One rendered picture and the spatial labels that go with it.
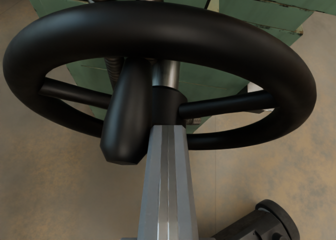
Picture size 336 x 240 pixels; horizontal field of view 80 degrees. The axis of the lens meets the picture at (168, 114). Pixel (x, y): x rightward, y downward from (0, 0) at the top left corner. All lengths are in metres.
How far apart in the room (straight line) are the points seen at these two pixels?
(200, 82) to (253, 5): 0.23
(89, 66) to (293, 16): 0.41
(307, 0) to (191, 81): 0.27
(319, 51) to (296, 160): 0.86
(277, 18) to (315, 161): 1.16
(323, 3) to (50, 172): 1.07
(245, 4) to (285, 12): 0.06
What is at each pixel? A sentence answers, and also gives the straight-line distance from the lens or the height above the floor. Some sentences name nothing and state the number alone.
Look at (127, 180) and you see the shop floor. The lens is 1.03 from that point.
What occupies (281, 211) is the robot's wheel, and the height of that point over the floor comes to 0.18.
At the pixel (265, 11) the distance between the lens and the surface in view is 0.36.
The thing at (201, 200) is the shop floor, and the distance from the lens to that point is 1.08.
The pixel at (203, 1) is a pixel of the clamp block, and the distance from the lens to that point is 0.21.
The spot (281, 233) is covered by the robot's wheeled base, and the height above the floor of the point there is 0.21.
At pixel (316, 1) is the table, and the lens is 0.37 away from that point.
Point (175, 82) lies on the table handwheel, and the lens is 0.23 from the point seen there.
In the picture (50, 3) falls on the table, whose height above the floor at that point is 0.86.
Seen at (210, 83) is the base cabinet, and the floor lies 0.60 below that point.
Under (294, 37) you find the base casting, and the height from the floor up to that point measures 0.79.
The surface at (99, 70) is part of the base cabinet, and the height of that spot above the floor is 0.58.
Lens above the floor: 1.03
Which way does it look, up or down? 69 degrees down
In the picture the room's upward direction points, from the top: 26 degrees clockwise
